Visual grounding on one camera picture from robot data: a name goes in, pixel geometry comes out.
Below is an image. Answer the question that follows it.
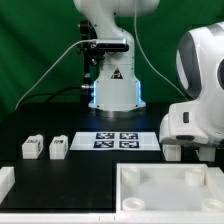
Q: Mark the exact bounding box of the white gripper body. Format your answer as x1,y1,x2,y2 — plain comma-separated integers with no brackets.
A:
159,101,209,145

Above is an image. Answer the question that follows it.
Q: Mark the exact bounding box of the white square tabletop panel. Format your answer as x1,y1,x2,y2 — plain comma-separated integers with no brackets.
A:
116,163,224,213

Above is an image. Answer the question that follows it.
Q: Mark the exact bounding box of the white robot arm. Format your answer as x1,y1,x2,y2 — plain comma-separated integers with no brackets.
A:
73,0,224,147

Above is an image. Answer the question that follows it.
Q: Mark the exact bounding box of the white sheet with tags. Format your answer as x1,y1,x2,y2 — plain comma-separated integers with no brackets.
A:
70,132,160,151

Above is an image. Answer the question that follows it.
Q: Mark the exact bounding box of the grey mounted camera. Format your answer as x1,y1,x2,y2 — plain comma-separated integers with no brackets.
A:
96,39,129,52

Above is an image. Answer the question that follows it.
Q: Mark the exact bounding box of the black camera stand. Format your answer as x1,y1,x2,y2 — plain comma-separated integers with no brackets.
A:
77,20,105,89

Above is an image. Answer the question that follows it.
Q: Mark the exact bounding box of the black cable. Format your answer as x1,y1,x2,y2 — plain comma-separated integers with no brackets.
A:
16,87,84,108

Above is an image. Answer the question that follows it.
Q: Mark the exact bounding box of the white camera cable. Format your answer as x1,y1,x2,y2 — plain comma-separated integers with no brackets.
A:
14,39,98,111

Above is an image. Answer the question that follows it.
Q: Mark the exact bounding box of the white L-shaped obstacle wall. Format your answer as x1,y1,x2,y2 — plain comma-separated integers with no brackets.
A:
0,166,224,224

